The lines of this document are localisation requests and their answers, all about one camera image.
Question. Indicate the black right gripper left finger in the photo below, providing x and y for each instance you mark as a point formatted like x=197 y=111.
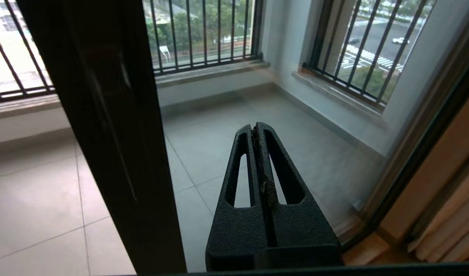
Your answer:
x=234 y=230

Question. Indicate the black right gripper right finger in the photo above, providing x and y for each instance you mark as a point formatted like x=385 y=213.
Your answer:
x=299 y=226

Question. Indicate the short grey stone window sill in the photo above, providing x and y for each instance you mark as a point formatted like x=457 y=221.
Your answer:
x=334 y=93

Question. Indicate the short dark metal window railing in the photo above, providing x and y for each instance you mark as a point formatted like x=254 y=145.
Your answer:
x=341 y=83

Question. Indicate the beige curtain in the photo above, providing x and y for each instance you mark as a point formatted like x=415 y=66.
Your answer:
x=456 y=230

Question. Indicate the long grey stone window sill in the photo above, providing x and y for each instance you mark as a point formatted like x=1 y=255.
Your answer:
x=211 y=73

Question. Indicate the tan wooden door casing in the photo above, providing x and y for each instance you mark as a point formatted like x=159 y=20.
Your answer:
x=449 y=161

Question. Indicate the long dark metal balcony railing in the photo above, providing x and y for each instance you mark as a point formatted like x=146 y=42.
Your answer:
x=207 y=64

